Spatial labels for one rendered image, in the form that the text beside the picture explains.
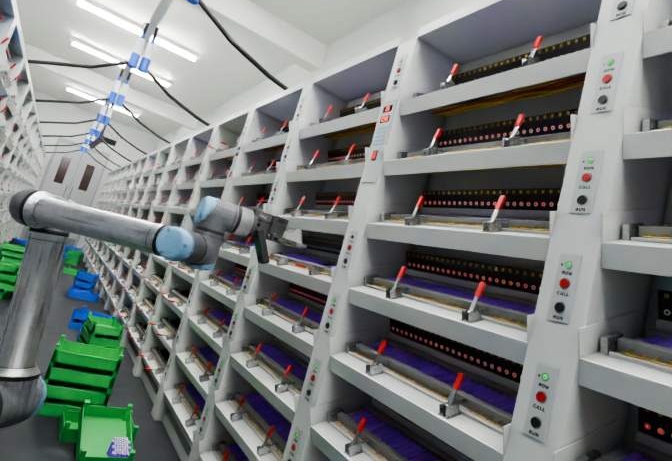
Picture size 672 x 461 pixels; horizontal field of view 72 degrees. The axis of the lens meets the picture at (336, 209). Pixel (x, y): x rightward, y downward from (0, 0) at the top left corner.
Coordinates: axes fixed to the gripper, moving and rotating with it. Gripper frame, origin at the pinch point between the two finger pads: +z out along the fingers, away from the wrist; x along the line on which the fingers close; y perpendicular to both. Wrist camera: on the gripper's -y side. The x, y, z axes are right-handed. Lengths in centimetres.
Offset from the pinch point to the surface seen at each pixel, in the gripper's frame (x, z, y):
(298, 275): 4.2, 4.7, -9.5
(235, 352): 41, 6, -48
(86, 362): 105, -39, -78
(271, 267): 28.1, 4.3, -9.9
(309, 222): 8.0, 4.7, 10.0
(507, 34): -52, 18, 74
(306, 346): -14.0, 5.2, -29.7
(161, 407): 111, 4, -97
